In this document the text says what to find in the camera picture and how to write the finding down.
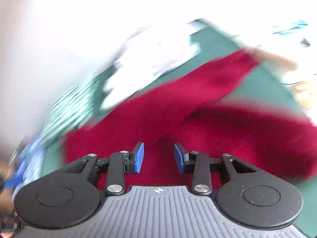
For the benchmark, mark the white crumpled garment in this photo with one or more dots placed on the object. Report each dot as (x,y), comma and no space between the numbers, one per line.
(153,59)

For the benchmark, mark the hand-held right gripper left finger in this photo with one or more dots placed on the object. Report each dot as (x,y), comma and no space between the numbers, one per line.
(139,157)

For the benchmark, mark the blue white patterned cloth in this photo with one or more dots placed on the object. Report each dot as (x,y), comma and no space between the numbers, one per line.
(24,163)

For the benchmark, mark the dark red knit sweater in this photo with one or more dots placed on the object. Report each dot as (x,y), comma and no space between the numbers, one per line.
(198,109)

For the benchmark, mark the green white striped folded shirt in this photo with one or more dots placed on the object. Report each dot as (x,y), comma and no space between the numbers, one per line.
(71,106)

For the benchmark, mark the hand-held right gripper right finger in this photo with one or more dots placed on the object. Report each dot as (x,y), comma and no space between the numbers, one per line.
(178,160)

